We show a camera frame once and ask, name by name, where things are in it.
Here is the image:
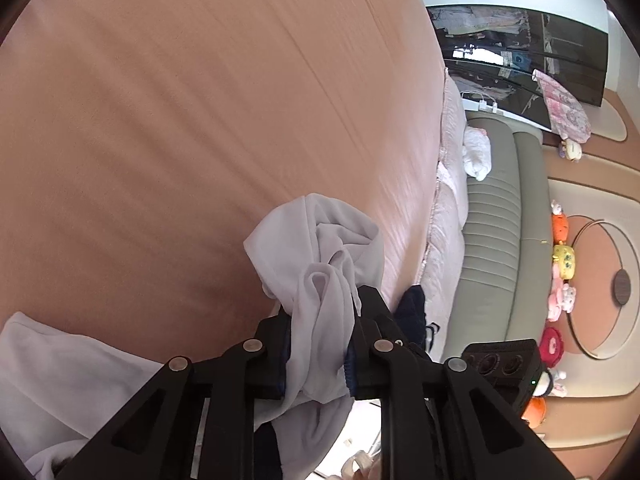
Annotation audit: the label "white and black plush toy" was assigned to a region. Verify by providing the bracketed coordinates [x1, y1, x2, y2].
[537, 367, 568, 398]

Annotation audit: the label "grey padded headboard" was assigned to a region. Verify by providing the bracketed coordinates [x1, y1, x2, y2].
[440, 117, 553, 361]

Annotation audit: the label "red plush toy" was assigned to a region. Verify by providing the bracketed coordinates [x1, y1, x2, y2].
[539, 327, 565, 363]

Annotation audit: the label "yellow plush toy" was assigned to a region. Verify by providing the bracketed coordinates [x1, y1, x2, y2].
[552, 242, 576, 278]

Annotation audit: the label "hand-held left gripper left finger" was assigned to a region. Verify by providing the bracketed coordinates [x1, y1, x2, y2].
[52, 310, 296, 480]

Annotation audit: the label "plain white garment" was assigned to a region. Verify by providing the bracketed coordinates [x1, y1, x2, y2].
[0, 192, 386, 480]

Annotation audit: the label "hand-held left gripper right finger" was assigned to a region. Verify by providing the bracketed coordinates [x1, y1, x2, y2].
[345, 285, 576, 480]

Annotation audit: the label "glass door wardrobe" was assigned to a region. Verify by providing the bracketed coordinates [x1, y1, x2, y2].
[425, 4, 610, 133]

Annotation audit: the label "white charger with cable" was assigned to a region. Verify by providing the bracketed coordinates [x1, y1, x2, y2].
[460, 90, 498, 113]

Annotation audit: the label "navy shorts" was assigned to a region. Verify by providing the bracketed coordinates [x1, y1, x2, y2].
[392, 285, 441, 356]

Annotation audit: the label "pink and white plush toy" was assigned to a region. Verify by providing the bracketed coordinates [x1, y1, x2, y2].
[546, 280, 576, 322]

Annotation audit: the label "pink bed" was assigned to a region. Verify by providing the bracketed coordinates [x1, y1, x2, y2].
[0, 0, 451, 371]

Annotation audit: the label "pink checked pillow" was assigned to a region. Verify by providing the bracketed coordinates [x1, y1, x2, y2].
[440, 67, 468, 196]
[417, 160, 471, 346]

